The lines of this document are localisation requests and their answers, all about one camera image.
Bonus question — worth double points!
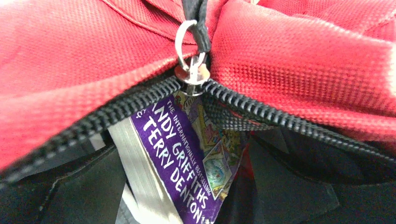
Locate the red student backpack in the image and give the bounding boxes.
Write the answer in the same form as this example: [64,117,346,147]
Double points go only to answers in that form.
[0,0,396,189]

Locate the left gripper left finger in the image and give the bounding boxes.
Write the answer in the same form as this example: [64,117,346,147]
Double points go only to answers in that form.
[0,146,126,224]

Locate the purple Treehouse book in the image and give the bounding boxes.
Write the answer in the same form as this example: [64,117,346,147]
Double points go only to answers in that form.
[108,93,248,224]

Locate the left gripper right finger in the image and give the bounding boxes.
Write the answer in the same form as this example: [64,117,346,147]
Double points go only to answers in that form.
[216,130,396,224]

